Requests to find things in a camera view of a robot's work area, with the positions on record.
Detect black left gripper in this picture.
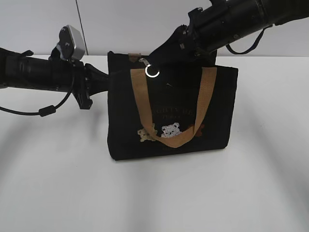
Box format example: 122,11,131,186
71,61,109,110

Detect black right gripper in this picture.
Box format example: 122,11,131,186
149,7,208,66

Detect silver zipper pull ring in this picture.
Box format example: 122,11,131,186
140,58,160,78

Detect black tote bag brown handles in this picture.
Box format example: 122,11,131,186
107,52,239,160

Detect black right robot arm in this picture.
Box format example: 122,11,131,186
148,0,309,66

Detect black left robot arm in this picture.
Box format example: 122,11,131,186
0,48,109,110

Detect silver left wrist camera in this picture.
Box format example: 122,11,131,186
57,25,86,61

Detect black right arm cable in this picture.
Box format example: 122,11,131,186
225,24,275,54

